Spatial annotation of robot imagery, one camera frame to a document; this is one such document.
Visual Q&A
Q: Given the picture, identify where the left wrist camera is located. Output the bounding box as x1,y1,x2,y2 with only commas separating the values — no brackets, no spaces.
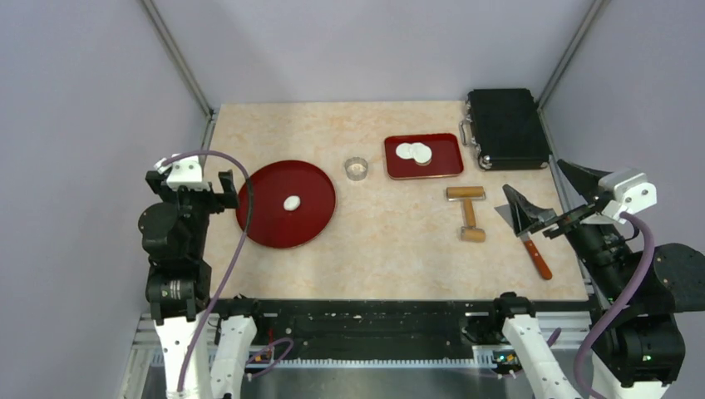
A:
155,155,209,191

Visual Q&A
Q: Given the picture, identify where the black case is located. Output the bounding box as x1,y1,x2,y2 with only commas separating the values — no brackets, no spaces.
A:
459,88,551,171

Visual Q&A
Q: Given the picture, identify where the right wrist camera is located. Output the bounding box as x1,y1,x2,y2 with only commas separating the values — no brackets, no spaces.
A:
596,168,658,224

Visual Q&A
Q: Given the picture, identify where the wooden roller tool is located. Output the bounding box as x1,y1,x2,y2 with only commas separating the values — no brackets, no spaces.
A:
445,186,486,243

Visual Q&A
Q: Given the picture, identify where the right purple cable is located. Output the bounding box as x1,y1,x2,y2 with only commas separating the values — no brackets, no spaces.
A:
572,211,658,399

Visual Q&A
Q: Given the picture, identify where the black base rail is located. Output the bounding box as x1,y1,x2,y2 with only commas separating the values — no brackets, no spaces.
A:
209,297,601,362

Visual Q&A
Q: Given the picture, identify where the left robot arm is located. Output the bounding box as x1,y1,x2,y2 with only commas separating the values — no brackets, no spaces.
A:
138,171,241,398

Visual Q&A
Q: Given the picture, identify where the purple cable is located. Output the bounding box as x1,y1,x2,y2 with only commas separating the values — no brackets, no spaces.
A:
160,150,255,395
572,211,658,399

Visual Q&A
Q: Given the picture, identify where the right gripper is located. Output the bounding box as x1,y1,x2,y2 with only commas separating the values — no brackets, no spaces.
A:
503,155,633,300

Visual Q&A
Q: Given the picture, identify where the round red tray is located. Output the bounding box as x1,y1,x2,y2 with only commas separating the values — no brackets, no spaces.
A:
235,160,337,249

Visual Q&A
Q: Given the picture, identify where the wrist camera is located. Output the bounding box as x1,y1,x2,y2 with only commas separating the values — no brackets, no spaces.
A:
155,155,209,191
596,168,658,224

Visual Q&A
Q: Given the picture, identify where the rectangular red tray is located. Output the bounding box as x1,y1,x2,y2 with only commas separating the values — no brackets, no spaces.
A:
383,133,464,180

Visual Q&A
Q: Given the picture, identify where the white dough ball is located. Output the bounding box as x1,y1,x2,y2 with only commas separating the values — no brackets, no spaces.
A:
283,195,302,212

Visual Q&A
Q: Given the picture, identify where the metal ring cutter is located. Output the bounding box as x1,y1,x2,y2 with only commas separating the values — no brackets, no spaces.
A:
344,157,368,181

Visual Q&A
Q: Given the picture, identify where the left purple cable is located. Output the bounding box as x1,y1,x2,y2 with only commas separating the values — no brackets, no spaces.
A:
160,150,255,395

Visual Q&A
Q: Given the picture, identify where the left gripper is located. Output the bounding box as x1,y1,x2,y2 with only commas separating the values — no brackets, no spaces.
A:
149,167,238,255

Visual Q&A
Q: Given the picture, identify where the left white wrapper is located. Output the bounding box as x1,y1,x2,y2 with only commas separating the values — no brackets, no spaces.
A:
395,143,415,160

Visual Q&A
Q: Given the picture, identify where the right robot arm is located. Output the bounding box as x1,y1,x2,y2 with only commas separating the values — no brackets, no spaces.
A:
487,160,704,398

